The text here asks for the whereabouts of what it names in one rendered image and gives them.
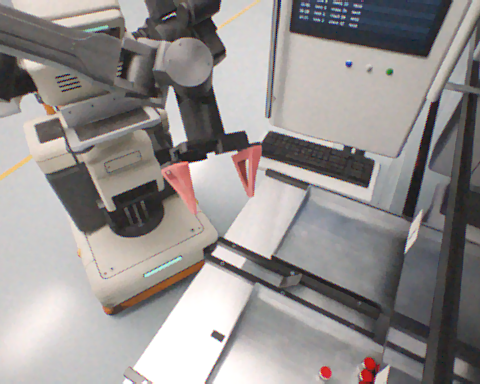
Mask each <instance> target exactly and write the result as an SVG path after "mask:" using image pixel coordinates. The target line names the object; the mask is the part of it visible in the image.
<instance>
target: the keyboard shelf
mask: <svg viewBox="0 0 480 384"><path fill-rule="evenodd" d="M267 133H268V131H264V132H263V133H262V134H261V136H260V138H259V139H258V140H257V142H258V141H262V140H263V139H264V138H265V136H266V134H267ZM288 135H290V136H293V137H295V138H299V139H305V140H308V141H310V142H314V143H316V144H322V145H325V146H327V147H332V148H333V145H334V144H335V143H333V142H331V141H328V140H324V139H319V138H315V137H313V136H310V135H304V134H301V133H297V132H295V131H288ZM271 167H273V168H274V169H277V170H282V171H284V172H286V173H288V174H291V175H295V176H297V177H300V178H302V179H306V180H309V181H311V182H314V183H315V184H320V185H323V186H325V187H327V188H332V189H334V190H336V191H338V192H343V193H345V194H347V195H350V196H352V197H356V198H359V199H361V200H363V201H368V202H370V203H371V202H372V197H373V194H374V191H375V188H376V181H377V178H378V175H379V171H380V168H381V164H380V163H379V162H375V163H374V166H373V169H372V175H371V178H370V181H369V184H368V188H363V187H361V186H359V185H356V184H350V183H348V182H345V181H342V180H340V179H334V178H332V177H329V176H326V175H321V174H318V173H315V172H313V171H310V170H305V169H302V168H299V167H297V166H292V165H288V164H286V163H283V162H278V161H275V160H273V159H270V158H267V157H261V158H260V162H259V165H258V170H263V171H266V169H267V168H271Z"/></svg>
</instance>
